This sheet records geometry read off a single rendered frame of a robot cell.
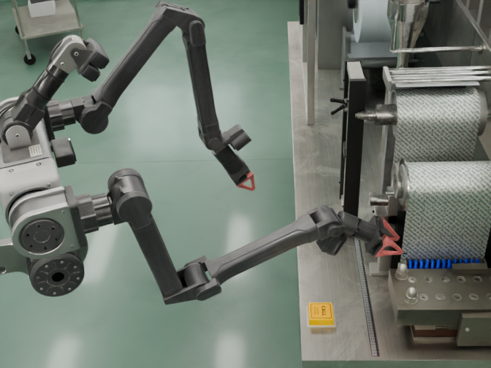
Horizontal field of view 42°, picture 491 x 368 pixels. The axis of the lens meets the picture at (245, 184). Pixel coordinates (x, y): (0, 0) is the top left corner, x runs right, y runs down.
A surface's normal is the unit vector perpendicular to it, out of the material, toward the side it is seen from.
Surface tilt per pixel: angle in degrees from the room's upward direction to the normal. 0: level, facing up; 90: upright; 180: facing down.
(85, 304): 0
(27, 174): 0
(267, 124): 0
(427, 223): 90
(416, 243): 90
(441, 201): 90
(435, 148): 92
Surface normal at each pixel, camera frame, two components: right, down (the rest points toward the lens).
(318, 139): -0.05, -0.82
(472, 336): -0.04, 0.57
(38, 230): 0.37, 0.52
